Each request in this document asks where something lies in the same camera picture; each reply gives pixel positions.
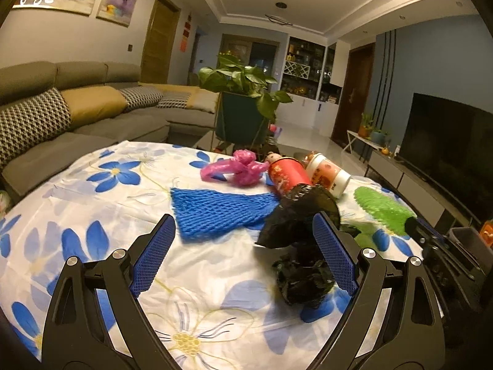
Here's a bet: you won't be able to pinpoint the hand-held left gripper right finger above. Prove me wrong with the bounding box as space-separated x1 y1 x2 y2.
304 212 449 370

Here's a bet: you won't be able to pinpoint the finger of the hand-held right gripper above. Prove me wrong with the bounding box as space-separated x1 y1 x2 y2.
404 217 449 245

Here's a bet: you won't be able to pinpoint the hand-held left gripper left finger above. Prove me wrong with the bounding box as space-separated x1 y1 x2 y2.
40 213 183 370

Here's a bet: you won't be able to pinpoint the grey plastic bin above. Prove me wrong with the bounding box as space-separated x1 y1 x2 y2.
449 227 486 263

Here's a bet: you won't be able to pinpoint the green foam net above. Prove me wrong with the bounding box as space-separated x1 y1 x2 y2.
354 186 417 236

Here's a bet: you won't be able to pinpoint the dark translucent plastic bag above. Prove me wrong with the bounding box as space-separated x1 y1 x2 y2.
255 184 341 249

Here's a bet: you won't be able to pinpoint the orange print paper cup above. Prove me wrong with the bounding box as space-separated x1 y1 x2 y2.
305 153 352 199

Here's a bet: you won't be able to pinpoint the blue foam net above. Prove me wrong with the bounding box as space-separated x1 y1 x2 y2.
170 187 280 241

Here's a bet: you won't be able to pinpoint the red paper cup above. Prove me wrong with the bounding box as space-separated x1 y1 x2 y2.
268 157 312 195

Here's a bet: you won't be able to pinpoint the small pink plastic bag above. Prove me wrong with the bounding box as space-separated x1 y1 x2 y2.
200 150 270 186

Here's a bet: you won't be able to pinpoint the blue floral tablecloth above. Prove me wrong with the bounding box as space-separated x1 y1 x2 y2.
0 141 424 370

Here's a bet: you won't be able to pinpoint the grey television cabinet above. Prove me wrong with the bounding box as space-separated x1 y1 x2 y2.
364 148 482 236

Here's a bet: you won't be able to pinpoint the black television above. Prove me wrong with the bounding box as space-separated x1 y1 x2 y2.
397 92 493 220

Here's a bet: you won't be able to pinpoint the white folding side table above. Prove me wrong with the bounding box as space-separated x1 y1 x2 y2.
344 130 382 162

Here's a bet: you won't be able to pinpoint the plant in orange pot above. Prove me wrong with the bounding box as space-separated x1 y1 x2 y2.
358 113 374 138

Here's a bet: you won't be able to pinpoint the grey sectional sofa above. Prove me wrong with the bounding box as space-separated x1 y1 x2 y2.
0 61 220 205

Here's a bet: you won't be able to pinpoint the white display cabinet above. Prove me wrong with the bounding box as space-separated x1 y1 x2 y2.
277 35 351 132

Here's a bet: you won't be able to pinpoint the dark wooden door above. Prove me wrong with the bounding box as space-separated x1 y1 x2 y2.
330 42 376 147

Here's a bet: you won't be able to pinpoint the pothos in teal planter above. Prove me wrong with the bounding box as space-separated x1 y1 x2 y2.
198 52 293 151

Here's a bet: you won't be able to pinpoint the yellow cushion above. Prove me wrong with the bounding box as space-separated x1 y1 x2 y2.
61 86 128 128

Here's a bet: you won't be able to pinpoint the large houndstooth cushion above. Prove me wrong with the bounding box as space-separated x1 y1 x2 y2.
0 87 72 157

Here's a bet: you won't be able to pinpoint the light wooden door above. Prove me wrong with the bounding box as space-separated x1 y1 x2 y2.
141 0 181 84

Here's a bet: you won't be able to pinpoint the red wall decorations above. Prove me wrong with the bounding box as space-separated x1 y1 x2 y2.
180 13 193 52

